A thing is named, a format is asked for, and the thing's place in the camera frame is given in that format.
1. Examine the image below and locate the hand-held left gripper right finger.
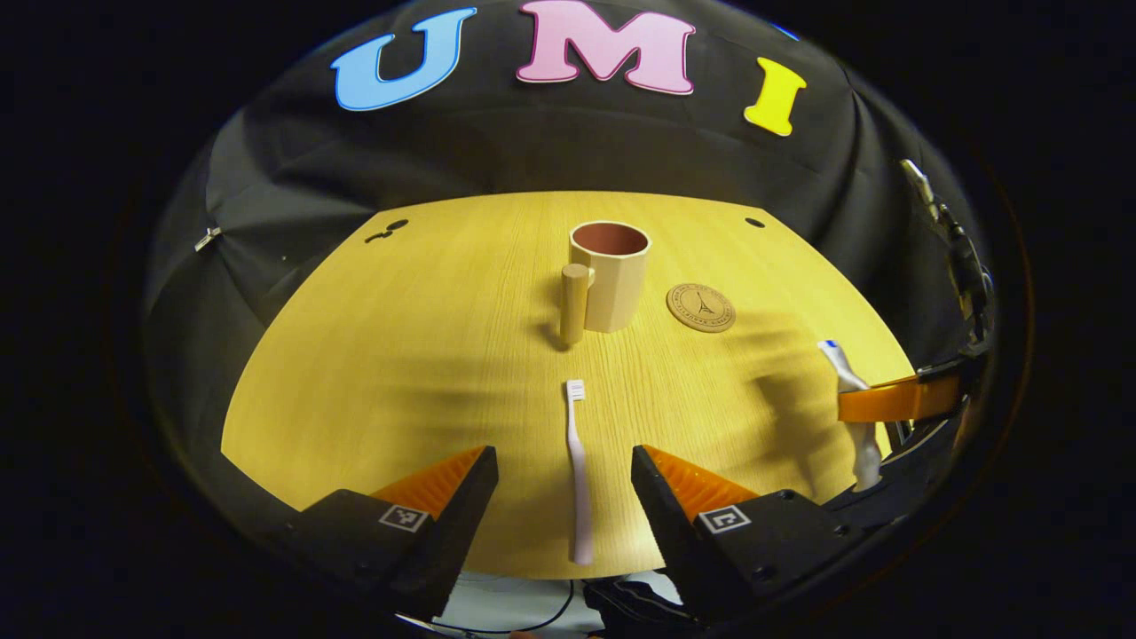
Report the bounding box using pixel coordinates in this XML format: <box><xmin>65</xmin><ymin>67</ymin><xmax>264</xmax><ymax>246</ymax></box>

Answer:
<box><xmin>631</xmin><ymin>445</ymin><xmax>875</xmax><ymax>622</ymax></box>

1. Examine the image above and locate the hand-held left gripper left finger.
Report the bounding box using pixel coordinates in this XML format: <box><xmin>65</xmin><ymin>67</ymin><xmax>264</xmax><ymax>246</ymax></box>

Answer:
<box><xmin>284</xmin><ymin>446</ymin><xmax>500</xmax><ymax>622</ymax></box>

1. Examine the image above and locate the white toothpaste tube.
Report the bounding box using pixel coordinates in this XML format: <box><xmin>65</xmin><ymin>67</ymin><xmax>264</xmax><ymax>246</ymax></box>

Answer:
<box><xmin>816</xmin><ymin>340</ymin><xmax>885</xmax><ymax>493</ymax></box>

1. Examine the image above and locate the white pink toothbrush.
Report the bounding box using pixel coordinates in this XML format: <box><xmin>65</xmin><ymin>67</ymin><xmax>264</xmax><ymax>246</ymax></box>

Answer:
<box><xmin>564</xmin><ymin>380</ymin><xmax>595</xmax><ymax>566</ymax></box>

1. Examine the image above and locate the round brown coaster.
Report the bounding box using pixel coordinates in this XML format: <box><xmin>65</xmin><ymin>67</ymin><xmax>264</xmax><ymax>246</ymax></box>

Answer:
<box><xmin>666</xmin><ymin>282</ymin><xmax>738</xmax><ymax>335</ymax></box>

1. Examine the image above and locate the beige cup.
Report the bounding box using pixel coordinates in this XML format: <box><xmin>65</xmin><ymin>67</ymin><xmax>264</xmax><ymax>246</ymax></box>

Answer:
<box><xmin>559</xmin><ymin>220</ymin><xmax>652</xmax><ymax>346</ymax></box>

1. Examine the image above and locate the black backdrop cloth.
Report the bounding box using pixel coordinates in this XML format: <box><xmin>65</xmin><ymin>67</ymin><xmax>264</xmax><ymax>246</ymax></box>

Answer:
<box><xmin>142</xmin><ymin>0</ymin><xmax>990</xmax><ymax>533</ymax></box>

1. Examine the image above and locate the black cable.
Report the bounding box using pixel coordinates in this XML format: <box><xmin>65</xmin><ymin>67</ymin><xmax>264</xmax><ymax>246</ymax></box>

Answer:
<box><xmin>433</xmin><ymin>580</ymin><xmax>579</xmax><ymax>636</ymax></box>

